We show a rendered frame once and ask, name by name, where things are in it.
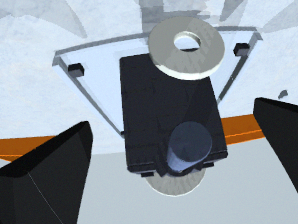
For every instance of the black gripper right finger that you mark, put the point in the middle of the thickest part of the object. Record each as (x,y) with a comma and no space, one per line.
(279,124)

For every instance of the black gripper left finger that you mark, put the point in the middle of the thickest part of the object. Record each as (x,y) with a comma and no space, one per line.
(45,186)

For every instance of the orange open tray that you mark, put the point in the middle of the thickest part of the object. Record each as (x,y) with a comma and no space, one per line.
(12,149)
(239,129)

